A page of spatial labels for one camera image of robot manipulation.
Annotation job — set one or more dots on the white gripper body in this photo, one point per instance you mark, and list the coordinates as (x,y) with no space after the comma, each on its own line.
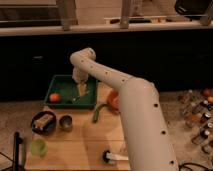
(79,76)

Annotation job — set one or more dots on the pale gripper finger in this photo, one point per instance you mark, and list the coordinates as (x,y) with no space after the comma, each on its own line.
(82,89)

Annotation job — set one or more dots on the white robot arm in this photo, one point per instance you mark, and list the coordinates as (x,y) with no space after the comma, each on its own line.
(144,127)

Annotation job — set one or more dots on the green plastic tray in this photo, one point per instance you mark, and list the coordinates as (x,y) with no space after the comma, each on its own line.
(67,88)

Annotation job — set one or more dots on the orange fruit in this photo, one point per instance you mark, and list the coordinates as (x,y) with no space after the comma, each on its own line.
(54,97)

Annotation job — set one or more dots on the green chili pepper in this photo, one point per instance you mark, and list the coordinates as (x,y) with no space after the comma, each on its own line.
(96,112)

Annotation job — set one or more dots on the small metal cup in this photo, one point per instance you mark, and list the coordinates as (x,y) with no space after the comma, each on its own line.
(65,123)

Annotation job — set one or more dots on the black bowl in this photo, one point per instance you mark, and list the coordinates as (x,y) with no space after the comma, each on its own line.
(49,128)

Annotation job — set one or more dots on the tan sponge block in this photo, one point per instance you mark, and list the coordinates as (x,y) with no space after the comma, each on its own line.
(43,121)

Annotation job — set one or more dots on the light green cup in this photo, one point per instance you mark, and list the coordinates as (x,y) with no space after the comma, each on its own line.
(38,147)

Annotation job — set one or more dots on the black and white brush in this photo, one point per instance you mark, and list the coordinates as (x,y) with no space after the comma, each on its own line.
(111,158)

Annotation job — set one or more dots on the black stand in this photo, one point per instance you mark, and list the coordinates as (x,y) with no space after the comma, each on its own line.
(17,142)

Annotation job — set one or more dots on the spice jar rack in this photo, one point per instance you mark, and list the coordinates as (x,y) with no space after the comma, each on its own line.
(196,113)

